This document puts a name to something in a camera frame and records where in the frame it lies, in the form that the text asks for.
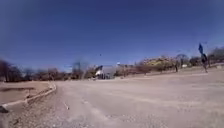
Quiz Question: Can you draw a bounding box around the white building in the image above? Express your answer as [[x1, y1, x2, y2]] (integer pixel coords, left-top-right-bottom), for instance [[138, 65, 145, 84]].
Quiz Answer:
[[94, 65, 118, 80]]

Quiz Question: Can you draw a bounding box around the grey gravel road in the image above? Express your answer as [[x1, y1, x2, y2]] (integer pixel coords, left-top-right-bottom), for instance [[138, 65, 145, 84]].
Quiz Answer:
[[6, 68, 224, 128]]

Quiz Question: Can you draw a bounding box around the row of bare trees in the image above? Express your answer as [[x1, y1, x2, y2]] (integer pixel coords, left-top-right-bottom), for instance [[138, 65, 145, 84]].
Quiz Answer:
[[0, 46, 224, 83]]

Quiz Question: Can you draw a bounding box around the person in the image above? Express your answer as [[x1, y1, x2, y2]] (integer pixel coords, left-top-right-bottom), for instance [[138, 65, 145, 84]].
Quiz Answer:
[[174, 61, 180, 73], [200, 53, 209, 74]]

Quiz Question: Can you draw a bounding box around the pale stone kerb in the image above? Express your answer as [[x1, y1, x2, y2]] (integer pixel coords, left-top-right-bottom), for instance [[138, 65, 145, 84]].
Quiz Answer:
[[0, 81, 58, 114]]

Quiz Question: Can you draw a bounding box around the blue flag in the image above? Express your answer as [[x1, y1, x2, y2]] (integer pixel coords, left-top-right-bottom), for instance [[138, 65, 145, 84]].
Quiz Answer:
[[198, 42, 205, 56]]

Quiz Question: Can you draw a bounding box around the brown dirt ground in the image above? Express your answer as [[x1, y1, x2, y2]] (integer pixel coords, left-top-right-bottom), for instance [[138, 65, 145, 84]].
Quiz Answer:
[[0, 80, 54, 105]]

